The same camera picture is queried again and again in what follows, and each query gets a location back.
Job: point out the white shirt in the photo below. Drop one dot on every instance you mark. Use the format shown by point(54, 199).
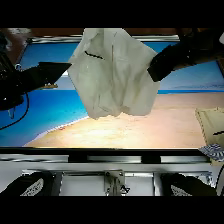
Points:
point(113, 73)

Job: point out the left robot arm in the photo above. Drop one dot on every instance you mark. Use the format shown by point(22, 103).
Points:
point(36, 75)

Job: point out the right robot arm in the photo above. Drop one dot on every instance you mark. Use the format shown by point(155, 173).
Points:
point(186, 53)

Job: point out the beige garment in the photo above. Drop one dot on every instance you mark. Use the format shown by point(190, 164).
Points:
point(213, 125)

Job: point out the blue white striped garment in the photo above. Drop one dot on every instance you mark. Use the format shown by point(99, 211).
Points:
point(213, 151)

